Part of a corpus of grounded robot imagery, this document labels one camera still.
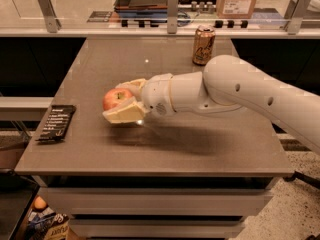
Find glass barrier panel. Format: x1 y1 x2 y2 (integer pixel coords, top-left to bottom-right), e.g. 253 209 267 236
0 0 320 37

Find white drawer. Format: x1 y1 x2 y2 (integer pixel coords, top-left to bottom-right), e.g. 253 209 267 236
39 188 272 216
70 219 244 239

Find left metal glass bracket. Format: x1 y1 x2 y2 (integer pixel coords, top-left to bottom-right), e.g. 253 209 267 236
37 0 61 33

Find red apple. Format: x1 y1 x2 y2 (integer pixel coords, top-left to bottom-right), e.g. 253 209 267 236
103 88 133 111

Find lower white drawer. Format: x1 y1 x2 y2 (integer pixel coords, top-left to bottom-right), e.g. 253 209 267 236
70 219 244 239

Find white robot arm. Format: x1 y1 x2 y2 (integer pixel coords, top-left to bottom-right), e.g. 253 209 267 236
103 55 320 153

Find upper white drawer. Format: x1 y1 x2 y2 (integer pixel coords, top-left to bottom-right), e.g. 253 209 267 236
39 188 272 216

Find gold soda can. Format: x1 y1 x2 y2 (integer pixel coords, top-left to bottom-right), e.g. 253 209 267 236
192 25 215 65

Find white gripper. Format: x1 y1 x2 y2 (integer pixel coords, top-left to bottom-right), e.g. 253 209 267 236
102 73 175 124

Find cardboard box with label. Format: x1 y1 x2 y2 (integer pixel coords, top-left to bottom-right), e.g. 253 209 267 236
216 0 257 19

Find middle metal glass bracket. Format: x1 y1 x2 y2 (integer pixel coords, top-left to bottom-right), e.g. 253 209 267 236
167 0 178 34

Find stacked trays behind glass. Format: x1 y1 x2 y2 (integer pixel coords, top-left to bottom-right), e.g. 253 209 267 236
114 0 167 19

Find black rxbar chocolate bar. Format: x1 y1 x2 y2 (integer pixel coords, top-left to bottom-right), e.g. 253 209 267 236
38 105 76 142

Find orange fruit in bin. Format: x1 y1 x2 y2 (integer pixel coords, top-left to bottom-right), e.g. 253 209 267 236
33 196 47 211

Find right metal glass bracket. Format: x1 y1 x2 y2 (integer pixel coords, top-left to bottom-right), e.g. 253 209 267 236
285 0 311 35

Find metal glass bracket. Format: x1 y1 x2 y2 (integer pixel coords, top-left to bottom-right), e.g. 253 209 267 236
37 0 61 33
167 0 178 34
285 0 311 35

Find snack bags in bin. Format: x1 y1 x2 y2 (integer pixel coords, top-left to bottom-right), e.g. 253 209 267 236
24 207 69 240

